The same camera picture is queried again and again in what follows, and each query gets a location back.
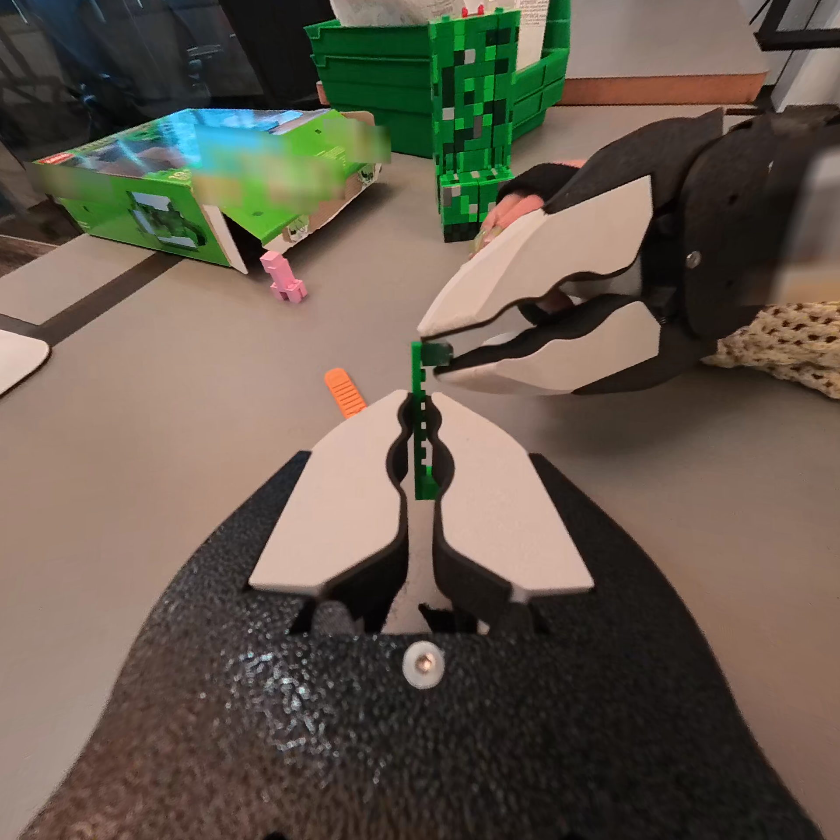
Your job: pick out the small dark green grey brick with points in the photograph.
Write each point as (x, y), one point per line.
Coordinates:
(436, 354)

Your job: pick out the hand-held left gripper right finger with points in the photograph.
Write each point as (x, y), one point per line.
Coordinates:
(512, 518)

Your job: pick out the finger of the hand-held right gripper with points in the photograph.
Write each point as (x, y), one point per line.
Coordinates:
(544, 256)
(577, 361)

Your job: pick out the pink lego pig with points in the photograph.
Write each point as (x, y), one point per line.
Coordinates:
(283, 279)

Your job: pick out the white paper bags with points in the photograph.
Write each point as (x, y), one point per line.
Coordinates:
(380, 10)

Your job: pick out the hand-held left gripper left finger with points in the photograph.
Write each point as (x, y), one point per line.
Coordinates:
(334, 512)

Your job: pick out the narrow green lego plate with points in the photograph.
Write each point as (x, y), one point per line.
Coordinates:
(418, 420)

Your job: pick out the green lego box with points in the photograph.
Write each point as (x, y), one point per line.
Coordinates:
(131, 210)

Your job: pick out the orange brick separator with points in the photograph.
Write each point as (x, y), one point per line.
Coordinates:
(344, 390)

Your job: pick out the small bright green lego brick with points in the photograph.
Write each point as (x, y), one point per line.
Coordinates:
(430, 484)

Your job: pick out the green pixelated lego model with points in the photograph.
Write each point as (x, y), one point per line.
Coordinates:
(472, 118)

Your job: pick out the person's right hand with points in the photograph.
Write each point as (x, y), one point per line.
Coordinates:
(518, 205)

